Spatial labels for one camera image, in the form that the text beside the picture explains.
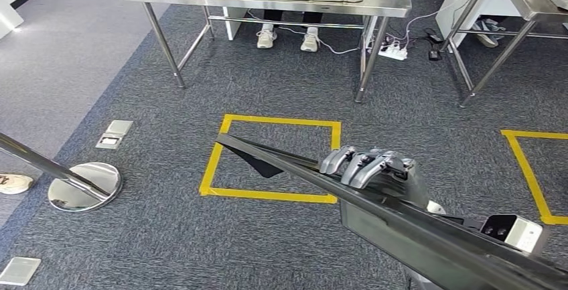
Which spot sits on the black plastic panel part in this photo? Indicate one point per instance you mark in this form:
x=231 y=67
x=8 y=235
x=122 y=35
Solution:
x=421 y=243

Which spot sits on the white power strip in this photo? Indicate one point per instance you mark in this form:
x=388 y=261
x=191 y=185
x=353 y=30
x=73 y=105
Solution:
x=395 y=53

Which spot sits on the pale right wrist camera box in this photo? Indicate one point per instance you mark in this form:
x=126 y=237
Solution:
x=523 y=234

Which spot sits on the white box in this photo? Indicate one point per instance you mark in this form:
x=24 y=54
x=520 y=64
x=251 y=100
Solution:
x=235 y=24

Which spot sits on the silver floor cover plate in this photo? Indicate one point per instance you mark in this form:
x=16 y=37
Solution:
x=20 y=271

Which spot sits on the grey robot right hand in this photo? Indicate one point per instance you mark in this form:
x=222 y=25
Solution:
x=399 y=177

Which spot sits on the silver floor socket box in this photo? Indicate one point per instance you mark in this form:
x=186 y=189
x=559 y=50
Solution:
x=113 y=135

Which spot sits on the chrome stanchion post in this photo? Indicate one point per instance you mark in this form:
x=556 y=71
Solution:
x=84 y=190

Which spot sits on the black power adapter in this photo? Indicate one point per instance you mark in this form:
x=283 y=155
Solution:
x=434 y=36
x=435 y=55

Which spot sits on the yellow floor tape square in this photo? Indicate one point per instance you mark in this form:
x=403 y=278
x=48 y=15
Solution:
x=266 y=195

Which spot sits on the white side panel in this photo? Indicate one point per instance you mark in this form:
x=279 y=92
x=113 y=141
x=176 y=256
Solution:
x=466 y=4

